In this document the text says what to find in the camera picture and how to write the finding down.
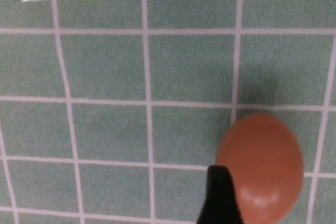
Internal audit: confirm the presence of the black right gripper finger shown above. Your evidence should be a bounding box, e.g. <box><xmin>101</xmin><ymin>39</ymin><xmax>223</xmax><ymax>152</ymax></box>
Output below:
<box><xmin>195</xmin><ymin>164</ymin><xmax>244</xmax><ymax>224</ymax></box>

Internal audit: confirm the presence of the brown egg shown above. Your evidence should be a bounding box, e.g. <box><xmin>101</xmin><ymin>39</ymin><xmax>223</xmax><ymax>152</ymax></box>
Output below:
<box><xmin>215</xmin><ymin>113</ymin><xmax>305</xmax><ymax>224</ymax></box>

